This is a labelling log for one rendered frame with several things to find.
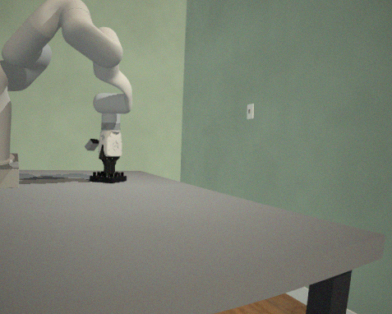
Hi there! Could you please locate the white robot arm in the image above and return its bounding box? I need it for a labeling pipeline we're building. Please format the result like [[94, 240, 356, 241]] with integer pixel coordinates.
[[0, 0, 132, 165]]

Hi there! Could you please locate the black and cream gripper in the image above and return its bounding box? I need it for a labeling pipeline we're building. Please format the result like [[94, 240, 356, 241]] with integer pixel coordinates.
[[99, 130, 122, 175]]

